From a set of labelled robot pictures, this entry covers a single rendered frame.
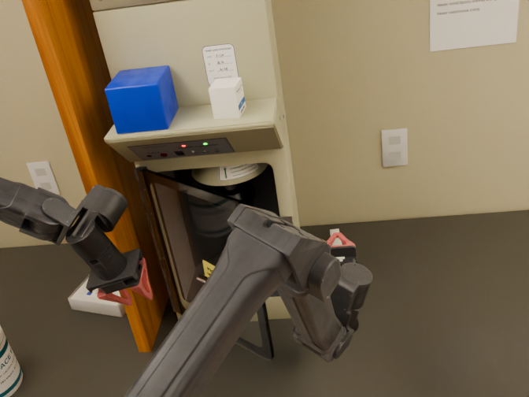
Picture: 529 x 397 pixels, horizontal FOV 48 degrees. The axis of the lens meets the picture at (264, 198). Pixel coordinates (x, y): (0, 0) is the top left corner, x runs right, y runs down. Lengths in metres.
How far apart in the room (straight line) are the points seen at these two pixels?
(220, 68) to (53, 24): 0.31
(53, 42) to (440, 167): 1.10
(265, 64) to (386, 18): 0.51
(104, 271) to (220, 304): 0.55
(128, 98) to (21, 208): 0.26
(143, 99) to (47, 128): 0.77
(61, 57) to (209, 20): 0.27
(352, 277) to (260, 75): 0.42
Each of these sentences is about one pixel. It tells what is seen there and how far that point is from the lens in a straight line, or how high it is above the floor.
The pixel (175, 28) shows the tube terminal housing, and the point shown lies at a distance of 1.16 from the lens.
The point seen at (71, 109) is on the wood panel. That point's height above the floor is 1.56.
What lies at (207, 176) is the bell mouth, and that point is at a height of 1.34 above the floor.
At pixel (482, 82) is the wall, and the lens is 1.69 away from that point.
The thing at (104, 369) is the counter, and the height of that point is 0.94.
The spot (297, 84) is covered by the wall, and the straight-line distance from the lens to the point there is 1.63.
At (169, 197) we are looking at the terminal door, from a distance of 1.24.
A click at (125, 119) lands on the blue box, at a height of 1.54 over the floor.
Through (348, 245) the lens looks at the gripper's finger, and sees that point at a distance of 1.12.
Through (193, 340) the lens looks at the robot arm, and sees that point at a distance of 0.57.
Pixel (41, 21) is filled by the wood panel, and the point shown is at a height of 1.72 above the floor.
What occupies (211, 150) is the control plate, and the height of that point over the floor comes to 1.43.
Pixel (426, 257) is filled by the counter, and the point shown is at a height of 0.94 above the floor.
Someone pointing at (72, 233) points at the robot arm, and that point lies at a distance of 1.06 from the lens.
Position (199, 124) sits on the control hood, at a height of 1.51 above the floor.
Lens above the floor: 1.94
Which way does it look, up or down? 31 degrees down
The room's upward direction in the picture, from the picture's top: 9 degrees counter-clockwise
